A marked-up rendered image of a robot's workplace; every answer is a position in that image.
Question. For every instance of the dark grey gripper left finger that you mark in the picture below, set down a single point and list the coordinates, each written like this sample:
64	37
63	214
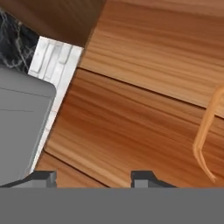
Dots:
43	178

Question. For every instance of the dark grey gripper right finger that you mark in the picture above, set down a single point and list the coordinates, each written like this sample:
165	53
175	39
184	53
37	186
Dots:
143	178

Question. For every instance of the dark wooden cabinet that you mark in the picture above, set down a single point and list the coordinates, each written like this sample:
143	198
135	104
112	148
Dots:
58	17

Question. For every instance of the grey appliance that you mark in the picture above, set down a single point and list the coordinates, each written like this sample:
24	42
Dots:
22	122

